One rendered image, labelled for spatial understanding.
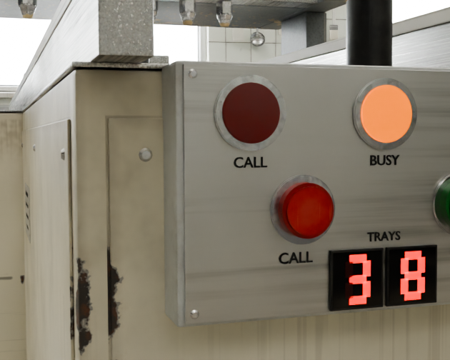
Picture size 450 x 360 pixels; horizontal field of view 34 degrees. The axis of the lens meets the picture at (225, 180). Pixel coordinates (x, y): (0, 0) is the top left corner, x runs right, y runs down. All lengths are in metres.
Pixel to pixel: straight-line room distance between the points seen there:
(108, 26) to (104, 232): 0.11
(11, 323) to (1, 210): 0.17
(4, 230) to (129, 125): 0.71
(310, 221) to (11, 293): 0.77
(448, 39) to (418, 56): 0.04
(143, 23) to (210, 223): 0.11
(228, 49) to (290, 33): 2.91
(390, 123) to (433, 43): 0.21
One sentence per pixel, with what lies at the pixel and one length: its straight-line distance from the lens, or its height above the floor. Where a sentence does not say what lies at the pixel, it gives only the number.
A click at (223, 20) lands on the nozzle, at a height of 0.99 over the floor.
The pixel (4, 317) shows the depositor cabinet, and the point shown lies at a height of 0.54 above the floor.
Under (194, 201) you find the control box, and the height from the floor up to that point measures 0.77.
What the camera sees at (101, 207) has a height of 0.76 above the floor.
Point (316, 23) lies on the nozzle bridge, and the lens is 1.32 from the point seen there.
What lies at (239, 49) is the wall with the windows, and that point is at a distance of 4.30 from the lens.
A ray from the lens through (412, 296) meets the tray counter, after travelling 0.44.
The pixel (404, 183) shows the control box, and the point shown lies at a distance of 0.43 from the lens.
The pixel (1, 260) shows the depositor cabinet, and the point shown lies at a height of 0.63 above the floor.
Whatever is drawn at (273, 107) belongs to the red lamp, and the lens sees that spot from 0.39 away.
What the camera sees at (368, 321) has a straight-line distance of 0.46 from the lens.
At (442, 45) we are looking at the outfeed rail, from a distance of 0.61.
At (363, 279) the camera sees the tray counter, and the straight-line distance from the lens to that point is 0.42.
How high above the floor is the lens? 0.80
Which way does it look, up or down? 3 degrees down
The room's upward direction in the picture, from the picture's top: straight up
